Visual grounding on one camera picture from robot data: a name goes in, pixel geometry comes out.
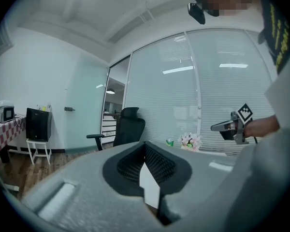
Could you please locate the white table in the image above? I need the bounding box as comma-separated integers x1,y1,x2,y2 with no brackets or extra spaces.
159,141,229,157

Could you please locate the checkered tablecloth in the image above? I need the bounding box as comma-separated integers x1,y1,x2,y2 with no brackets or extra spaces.
0,114,27,163

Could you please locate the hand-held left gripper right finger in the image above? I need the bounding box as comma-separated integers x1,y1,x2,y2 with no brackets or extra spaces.
145,141,242,232

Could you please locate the black mini fridge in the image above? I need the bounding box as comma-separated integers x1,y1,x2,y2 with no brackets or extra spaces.
26,107,53,143

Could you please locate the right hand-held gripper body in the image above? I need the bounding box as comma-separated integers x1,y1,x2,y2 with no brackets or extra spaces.
231,102,254,145

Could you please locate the person's black t-shirt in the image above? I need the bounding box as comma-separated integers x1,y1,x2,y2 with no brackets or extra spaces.
257,0,290,75

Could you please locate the white countertop appliance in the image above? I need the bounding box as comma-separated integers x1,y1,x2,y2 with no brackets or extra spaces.
0,100,15,124

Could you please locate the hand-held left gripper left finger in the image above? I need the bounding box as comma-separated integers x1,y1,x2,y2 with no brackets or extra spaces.
20,141,165,232

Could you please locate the pink flower bouquet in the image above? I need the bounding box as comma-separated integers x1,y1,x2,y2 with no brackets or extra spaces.
178,132,203,152

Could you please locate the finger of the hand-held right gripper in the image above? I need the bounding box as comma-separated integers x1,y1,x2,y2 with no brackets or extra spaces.
210,120,237,131
219,129,236,140

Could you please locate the black head-mounted camera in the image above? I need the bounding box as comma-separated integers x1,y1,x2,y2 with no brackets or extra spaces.
187,1,206,25

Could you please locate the white stool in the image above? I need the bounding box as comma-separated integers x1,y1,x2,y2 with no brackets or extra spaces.
26,139,53,165

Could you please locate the black office chair with headrest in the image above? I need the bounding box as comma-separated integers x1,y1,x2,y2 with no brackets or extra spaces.
86,107,146,152

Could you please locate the person's right forearm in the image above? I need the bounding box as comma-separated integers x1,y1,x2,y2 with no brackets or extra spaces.
244,115,280,138

